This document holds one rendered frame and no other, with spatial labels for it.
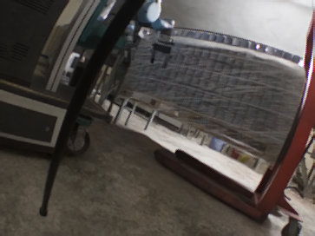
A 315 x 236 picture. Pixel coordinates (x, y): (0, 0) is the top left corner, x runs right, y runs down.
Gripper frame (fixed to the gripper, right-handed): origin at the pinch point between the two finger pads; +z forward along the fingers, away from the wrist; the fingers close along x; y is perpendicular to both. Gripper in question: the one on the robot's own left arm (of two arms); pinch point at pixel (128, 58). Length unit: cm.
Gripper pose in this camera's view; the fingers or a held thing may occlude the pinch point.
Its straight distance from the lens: 150.3
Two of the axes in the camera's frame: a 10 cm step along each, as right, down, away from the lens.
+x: -5.9, -2.0, 7.8
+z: -0.2, 9.7, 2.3
